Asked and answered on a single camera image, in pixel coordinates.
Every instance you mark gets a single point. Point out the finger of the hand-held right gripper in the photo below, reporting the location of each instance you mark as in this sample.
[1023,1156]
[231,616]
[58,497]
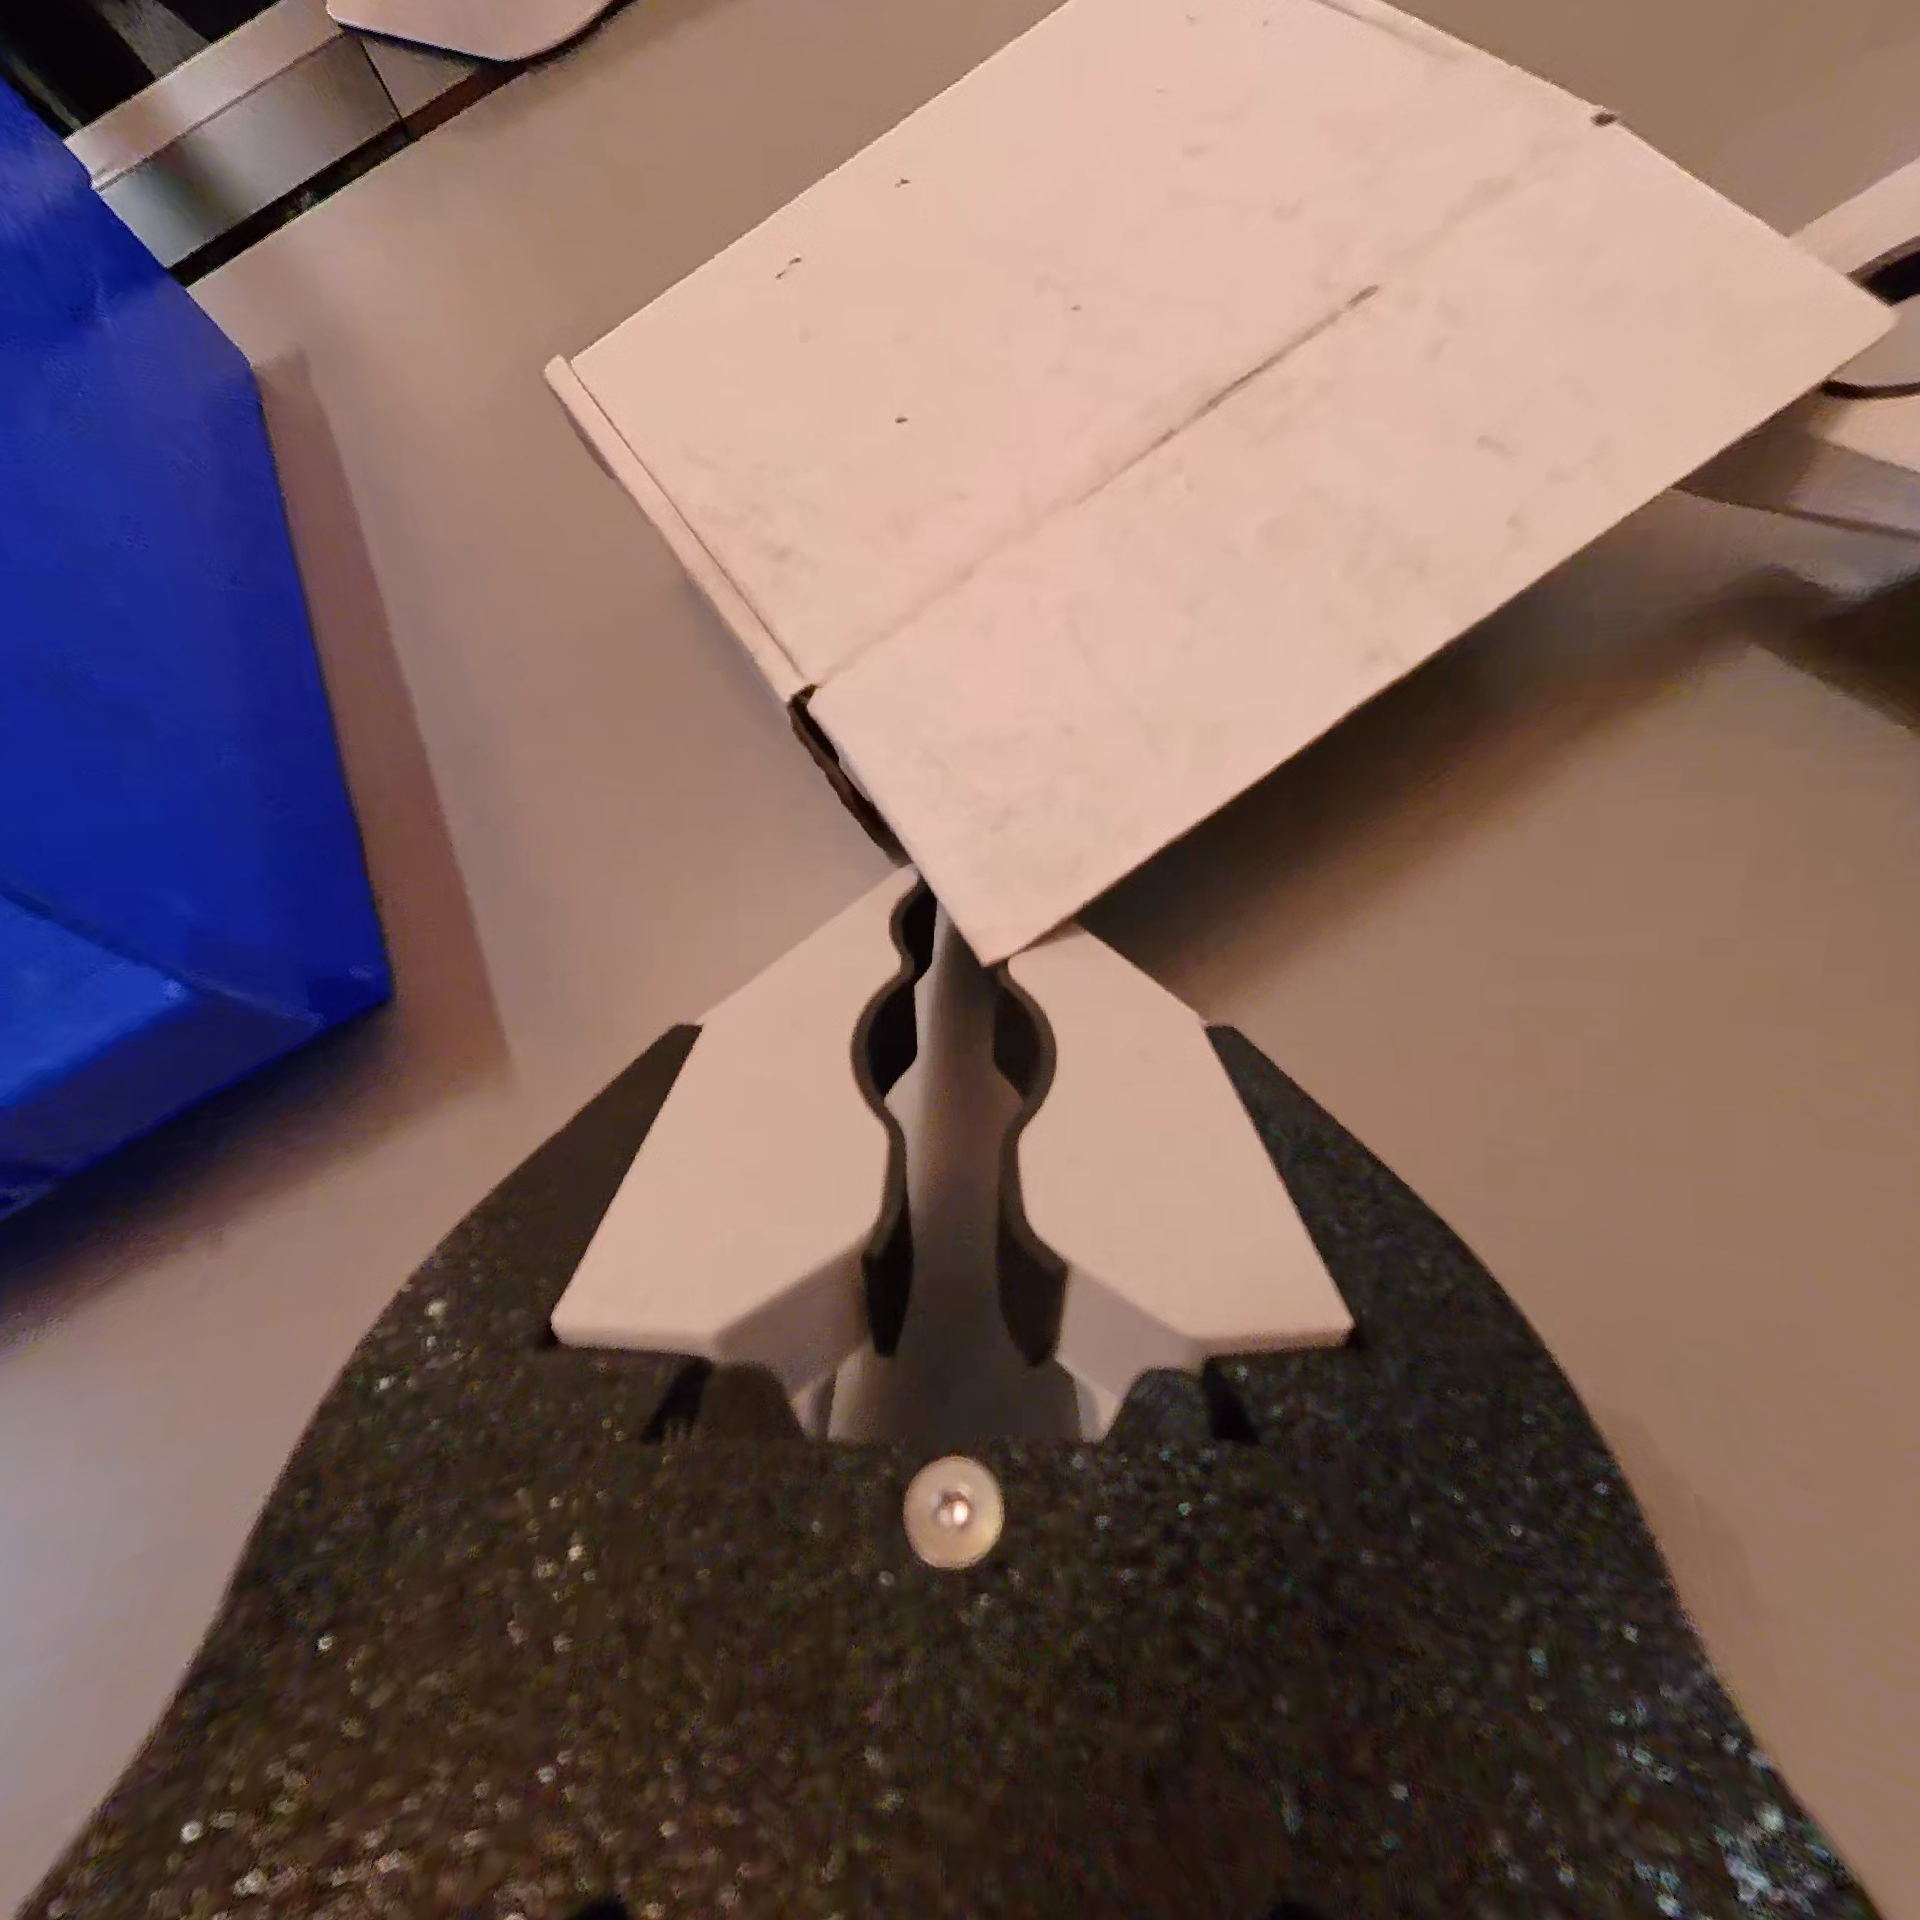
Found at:
[1829,480]
[1875,224]

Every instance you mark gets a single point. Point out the grey desk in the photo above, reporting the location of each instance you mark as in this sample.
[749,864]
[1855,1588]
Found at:
[254,134]
[1577,1050]

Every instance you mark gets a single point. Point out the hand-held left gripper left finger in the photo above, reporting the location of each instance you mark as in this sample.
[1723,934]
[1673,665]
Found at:
[722,1200]

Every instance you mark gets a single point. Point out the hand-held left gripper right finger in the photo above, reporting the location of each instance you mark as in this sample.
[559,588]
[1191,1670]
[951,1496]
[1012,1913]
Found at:
[1185,1200]

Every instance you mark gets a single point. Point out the blue plastic bin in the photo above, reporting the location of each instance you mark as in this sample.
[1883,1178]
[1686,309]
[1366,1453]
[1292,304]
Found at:
[137,674]

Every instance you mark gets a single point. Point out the white cardboard mailer box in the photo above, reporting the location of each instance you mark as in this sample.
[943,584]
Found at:
[1202,374]

